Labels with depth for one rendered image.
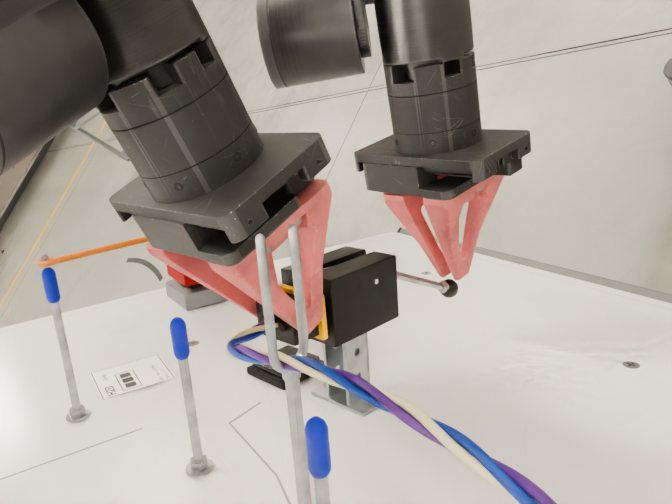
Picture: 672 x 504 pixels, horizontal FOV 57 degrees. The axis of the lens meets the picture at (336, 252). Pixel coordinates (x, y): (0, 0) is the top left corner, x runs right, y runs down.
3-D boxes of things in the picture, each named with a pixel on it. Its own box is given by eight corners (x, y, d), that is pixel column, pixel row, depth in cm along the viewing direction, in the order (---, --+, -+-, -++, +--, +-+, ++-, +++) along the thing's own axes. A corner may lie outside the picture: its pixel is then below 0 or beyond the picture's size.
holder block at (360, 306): (399, 316, 38) (396, 254, 37) (335, 348, 34) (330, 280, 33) (350, 303, 41) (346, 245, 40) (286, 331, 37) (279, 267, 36)
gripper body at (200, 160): (244, 255, 25) (149, 89, 21) (124, 229, 32) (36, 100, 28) (340, 167, 28) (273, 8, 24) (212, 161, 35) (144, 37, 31)
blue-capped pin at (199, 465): (219, 466, 33) (197, 316, 31) (195, 480, 32) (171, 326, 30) (203, 456, 34) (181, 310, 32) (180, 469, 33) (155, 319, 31)
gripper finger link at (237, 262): (302, 384, 30) (211, 230, 25) (216, 349, 35) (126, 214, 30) (381, 292, 33) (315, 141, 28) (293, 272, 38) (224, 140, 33)
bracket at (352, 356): (389, 401, 38) (385, 326, 37) (363, 417, 37) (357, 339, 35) (336, 379, 41) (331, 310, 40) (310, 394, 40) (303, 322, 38)
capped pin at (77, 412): (96, 411, 40) (63, 250, 37) (78, 423, 38) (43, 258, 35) (78, 408, 40) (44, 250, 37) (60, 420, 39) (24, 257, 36)
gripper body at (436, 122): (480, 192, 36) (468, 63, 33) (354, 179, 43) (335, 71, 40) (535, 157, 40) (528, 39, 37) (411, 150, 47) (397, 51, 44)
